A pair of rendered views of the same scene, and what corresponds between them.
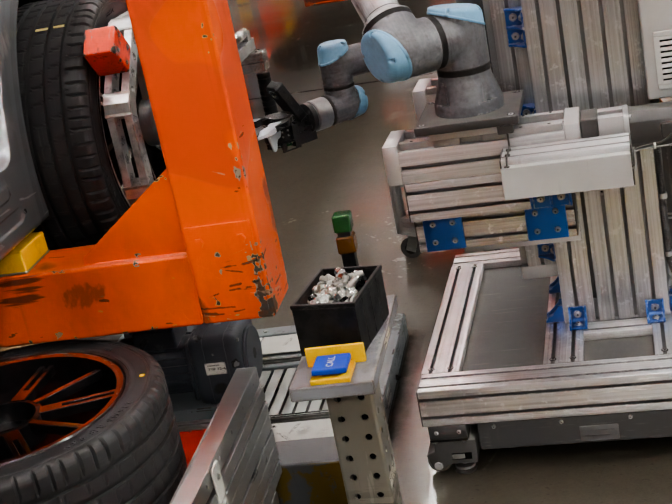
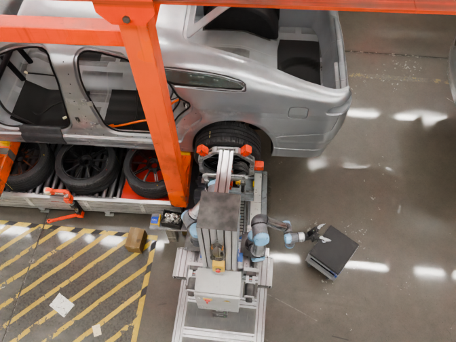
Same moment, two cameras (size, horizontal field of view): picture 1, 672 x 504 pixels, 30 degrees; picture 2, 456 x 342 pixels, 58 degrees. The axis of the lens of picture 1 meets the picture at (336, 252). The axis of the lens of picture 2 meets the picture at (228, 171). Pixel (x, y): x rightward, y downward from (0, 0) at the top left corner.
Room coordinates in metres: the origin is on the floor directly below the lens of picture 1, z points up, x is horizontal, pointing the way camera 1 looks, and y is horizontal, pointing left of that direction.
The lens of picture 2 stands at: (2.75, -1.71, 4.32)
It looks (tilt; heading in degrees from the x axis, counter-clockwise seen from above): 60 degrees down; 82
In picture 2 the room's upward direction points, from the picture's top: 1 degrees counter-clockwise
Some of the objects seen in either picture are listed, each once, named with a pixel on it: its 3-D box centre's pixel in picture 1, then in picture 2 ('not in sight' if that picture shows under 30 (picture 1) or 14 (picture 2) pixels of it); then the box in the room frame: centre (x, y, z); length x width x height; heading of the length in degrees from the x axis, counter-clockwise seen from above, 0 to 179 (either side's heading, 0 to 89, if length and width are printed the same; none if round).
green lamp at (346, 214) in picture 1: (342, 221); not in sight; (2.61, -0.03, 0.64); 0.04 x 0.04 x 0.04; 78
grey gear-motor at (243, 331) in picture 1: (177, 385); (203, 188); (2.79, 0.44, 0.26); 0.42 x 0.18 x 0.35; 78
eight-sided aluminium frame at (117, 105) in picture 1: (160, 120); (226, 164); (3.04, 0.36, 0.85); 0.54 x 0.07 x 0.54; 168
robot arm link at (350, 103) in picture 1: (342, 104); not in sight; (2.98, -0.09, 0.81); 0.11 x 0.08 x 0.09; 123
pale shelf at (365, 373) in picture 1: (347, 344); (172, 222); (2.42, 0.02, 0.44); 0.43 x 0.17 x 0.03; 168
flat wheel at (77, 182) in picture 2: not in sight; (88, 164); (1.55, 0.88, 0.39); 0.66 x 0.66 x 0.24
